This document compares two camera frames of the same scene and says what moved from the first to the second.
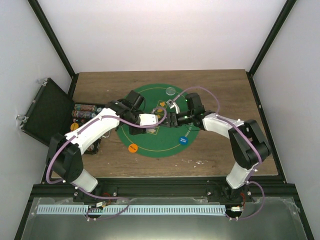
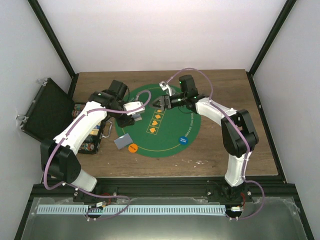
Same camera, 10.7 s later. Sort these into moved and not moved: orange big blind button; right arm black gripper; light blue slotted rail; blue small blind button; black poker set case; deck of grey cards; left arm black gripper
Moved: deck of grey cards; left arm black gripper; right arm black gripper
Not moved: light blue slotted rail; orange big blind button; black poker set case; blue small blind button
